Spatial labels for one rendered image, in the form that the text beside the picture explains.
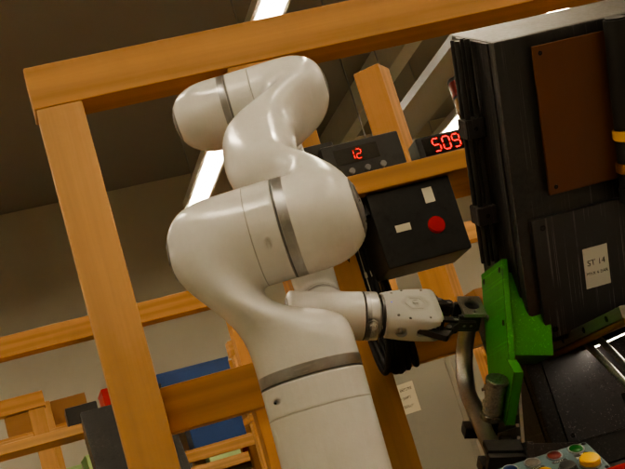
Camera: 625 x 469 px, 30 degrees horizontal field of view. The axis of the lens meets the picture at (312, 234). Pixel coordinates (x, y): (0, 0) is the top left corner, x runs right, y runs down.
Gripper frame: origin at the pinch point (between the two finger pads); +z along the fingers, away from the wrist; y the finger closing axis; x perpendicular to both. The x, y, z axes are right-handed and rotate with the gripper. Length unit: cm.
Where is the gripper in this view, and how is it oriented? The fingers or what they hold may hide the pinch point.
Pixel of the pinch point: (465, 316)
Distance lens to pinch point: 205.1
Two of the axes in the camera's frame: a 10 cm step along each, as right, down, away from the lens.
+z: 9.9, 0.2, 1.6
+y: -1.3, -5.2, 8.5
